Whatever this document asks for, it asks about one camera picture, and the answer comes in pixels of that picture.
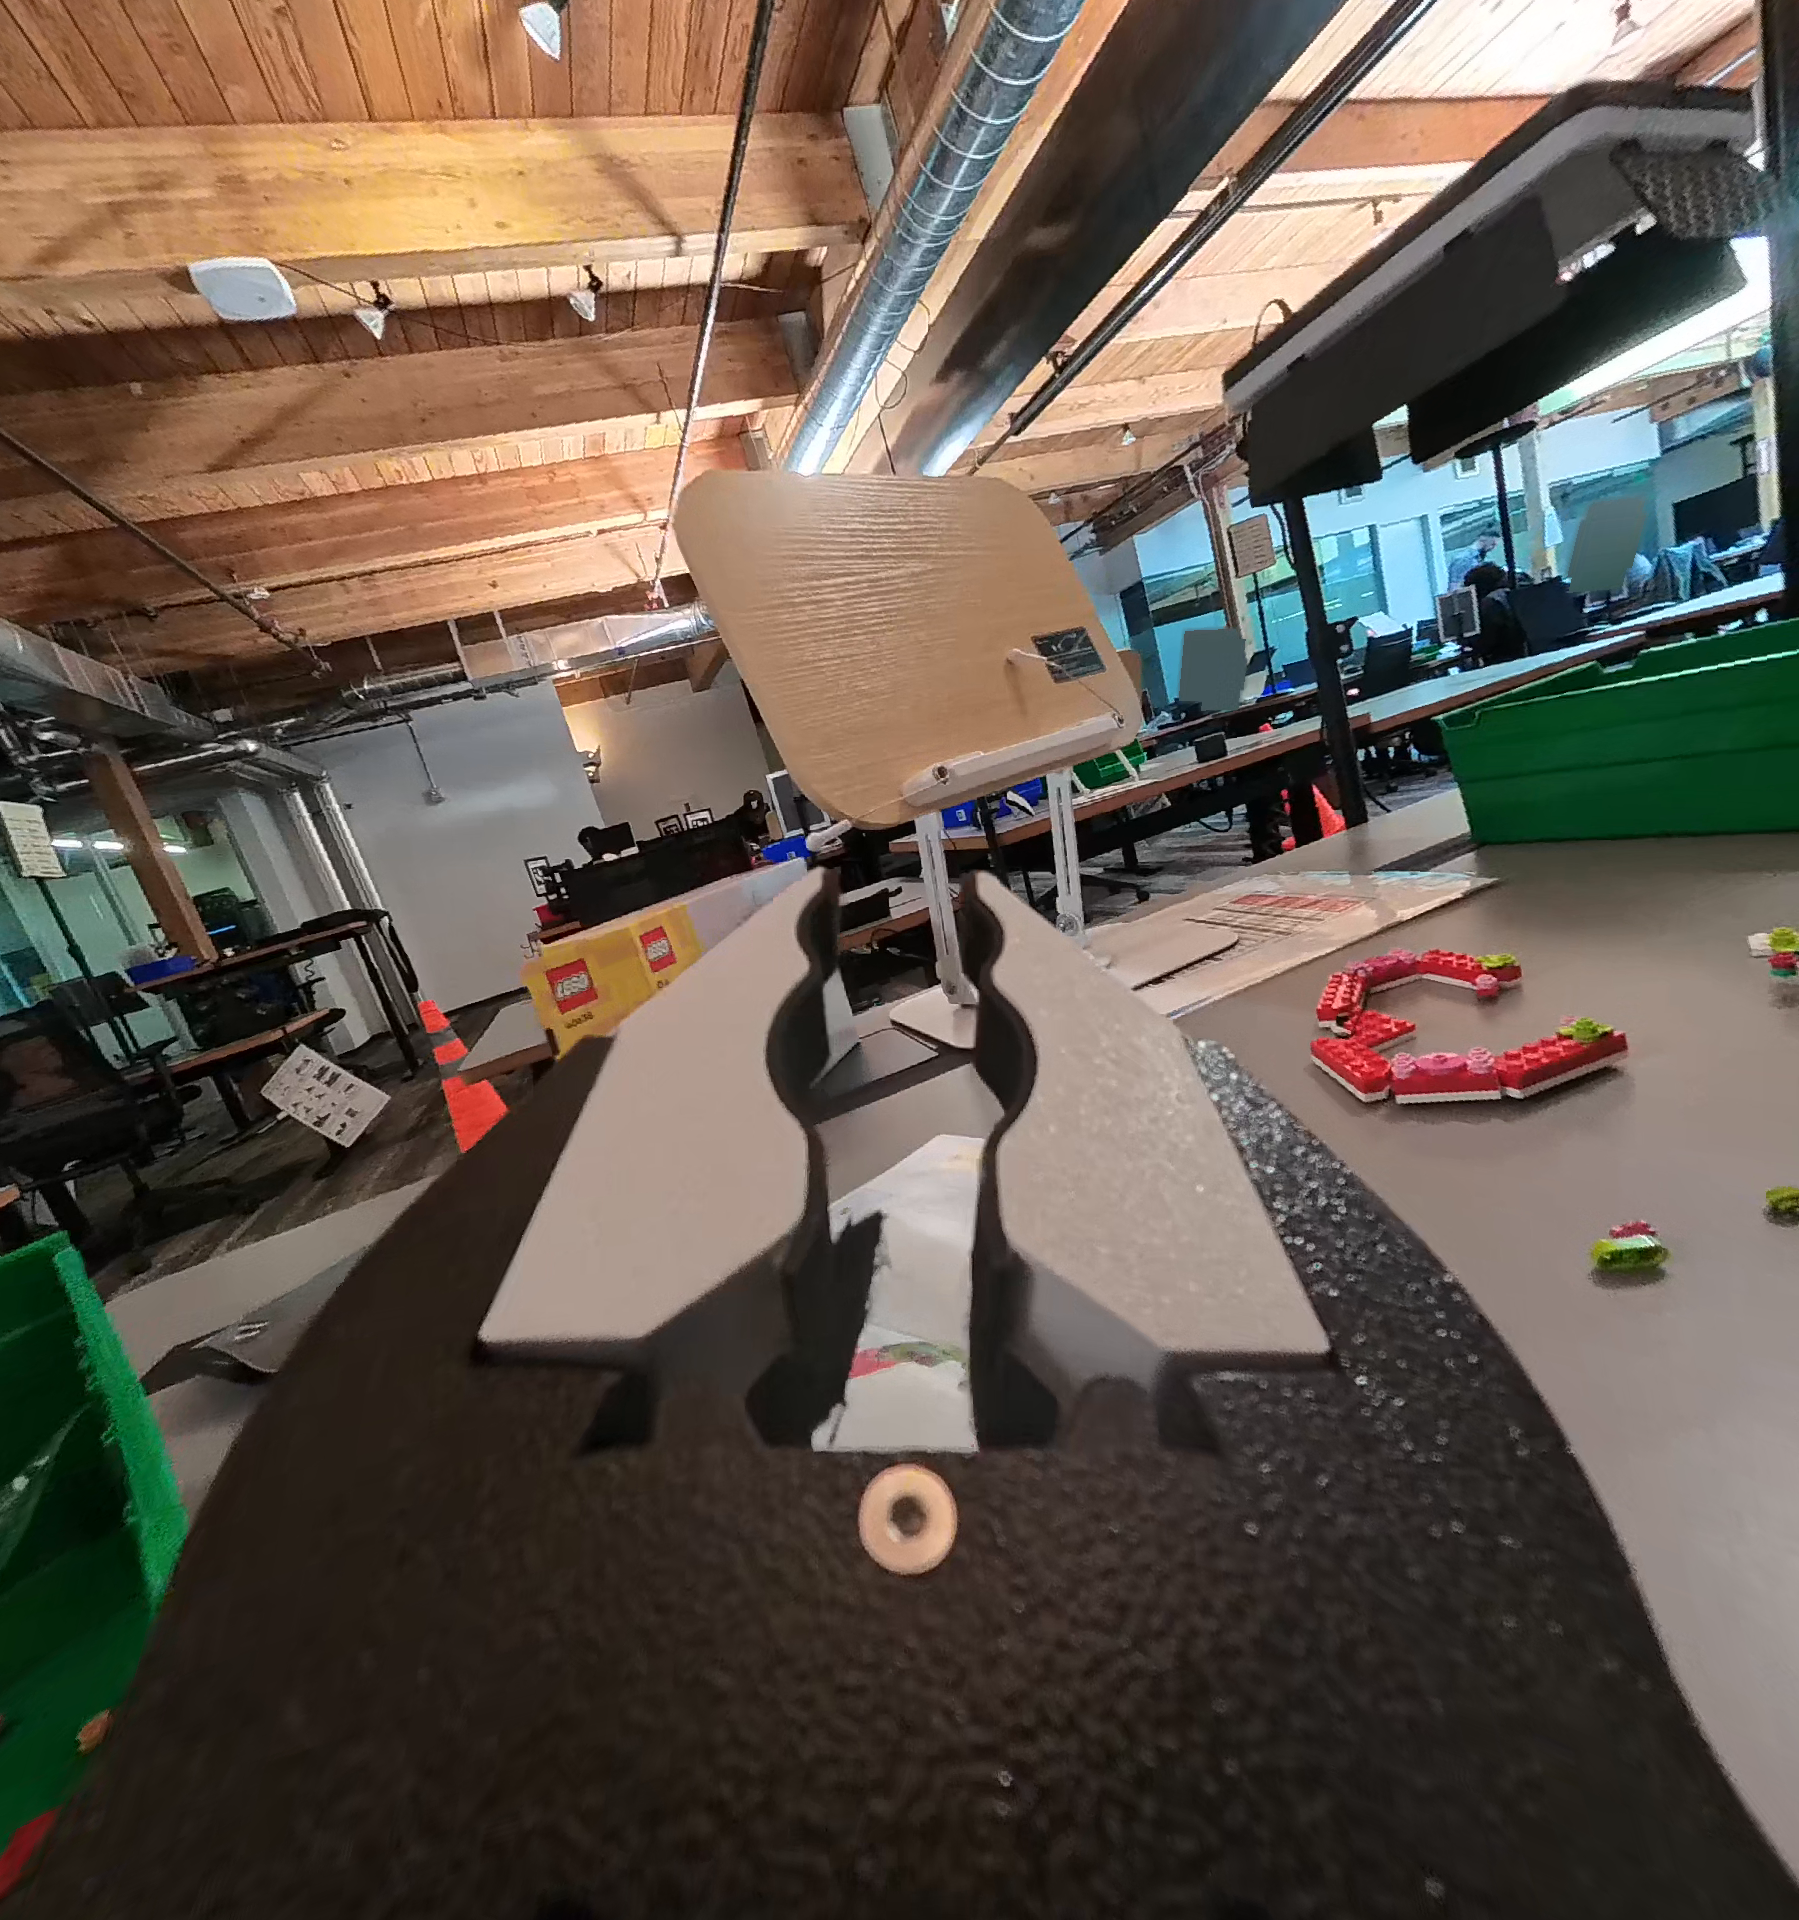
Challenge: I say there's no black office chair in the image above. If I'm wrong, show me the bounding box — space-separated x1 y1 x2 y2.
0 998 152 1247

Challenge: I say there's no clear plastic bag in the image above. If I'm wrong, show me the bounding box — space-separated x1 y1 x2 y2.
812 1134 991 1455

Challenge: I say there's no silver ventilation duct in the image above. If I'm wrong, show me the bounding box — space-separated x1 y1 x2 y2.
778 0 1089 473

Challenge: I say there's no yellow lego box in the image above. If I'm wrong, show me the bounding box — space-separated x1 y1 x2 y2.
520 858 809 1059

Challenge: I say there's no red lego arc with white edge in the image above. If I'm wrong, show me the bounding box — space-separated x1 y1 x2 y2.
1308 1016 1631 1108

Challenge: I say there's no white printed paper sheet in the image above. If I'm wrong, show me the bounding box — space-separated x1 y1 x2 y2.
262 1044 390 1148

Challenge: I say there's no white ceiling access point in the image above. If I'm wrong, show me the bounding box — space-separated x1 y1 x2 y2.
186 257 301 322

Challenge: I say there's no tan cardboard sheet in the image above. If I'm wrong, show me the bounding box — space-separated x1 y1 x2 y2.
1087 919 1241 990

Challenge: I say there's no laminated instruction sheet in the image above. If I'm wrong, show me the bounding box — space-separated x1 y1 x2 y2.
1095 866 1498 1021

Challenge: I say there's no black overhead lamp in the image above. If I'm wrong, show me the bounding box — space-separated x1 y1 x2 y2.
1221 80 1777 506

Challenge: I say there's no wooden book stand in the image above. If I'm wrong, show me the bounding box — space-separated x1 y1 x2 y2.
671 470 1145 1055

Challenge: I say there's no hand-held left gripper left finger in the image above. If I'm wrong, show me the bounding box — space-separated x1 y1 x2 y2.
476 870 842 1387

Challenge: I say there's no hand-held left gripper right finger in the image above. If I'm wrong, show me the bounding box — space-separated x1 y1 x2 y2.
970 872 1333 1384

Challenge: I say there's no green plastic bin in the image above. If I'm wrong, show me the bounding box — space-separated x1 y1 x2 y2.
0 1230 186 1920
1440 605 1799 845

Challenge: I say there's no red lego arc with large leaf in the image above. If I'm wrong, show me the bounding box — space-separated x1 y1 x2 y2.
1314 948 1525 1052

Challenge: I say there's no black pole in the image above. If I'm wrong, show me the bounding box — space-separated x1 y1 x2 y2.
1758 0 1799 617
1277 494 1367 828

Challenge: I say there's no long wooden desk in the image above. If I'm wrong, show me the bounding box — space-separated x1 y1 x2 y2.
891 630 1651 874

